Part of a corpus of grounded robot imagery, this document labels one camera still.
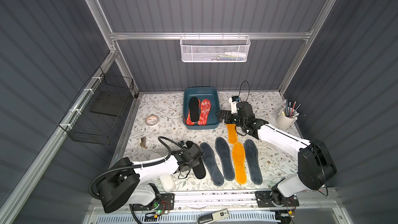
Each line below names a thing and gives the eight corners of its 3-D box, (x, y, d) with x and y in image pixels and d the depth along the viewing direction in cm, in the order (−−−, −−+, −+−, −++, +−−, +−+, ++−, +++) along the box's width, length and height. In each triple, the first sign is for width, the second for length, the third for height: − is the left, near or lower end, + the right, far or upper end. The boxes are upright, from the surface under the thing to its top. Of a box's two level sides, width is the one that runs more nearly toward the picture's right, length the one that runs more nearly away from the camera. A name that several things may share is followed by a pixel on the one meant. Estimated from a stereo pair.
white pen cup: (276, 129, 102) (283, 119, 93) (272, 117, 108) (278, 107, 99) (291, 129, 102) (300, 119, 93) (286, 117, 107) (294, 107, 99)
